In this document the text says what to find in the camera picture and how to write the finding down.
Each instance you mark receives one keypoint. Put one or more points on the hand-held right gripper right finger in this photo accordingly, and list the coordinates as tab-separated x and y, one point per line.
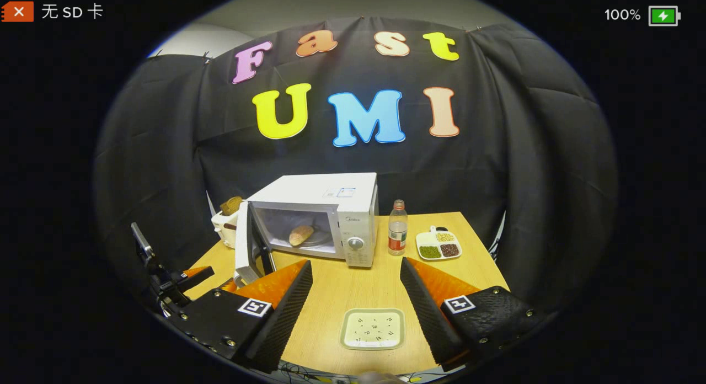
427	318

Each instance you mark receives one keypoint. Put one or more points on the brown bread slice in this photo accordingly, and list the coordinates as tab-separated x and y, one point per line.
231	205

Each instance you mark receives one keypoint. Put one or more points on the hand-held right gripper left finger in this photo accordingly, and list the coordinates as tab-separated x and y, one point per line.
287	318

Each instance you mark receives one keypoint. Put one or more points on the white toaster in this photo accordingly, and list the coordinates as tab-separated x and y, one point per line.
226	228

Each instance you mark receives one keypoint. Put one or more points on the white divided bean dish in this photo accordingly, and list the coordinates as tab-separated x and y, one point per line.
438	246

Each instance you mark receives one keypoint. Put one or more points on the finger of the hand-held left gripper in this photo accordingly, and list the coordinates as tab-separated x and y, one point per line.
196	276
229	286

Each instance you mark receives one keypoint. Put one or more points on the sugar-coated bread roll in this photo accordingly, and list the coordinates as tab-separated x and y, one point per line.
301	235

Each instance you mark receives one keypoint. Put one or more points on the glass turntable plate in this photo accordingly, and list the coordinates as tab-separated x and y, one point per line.
322	239

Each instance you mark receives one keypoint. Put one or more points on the cream square tray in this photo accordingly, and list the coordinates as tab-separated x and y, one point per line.
373	329

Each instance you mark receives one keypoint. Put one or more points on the white microwave oven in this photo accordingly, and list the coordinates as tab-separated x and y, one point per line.
353	207

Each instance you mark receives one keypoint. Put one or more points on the black backdrop cloth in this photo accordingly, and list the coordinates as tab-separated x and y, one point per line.
524	152

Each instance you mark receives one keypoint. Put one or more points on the clear plastic water bottle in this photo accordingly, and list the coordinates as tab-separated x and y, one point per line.
397	229

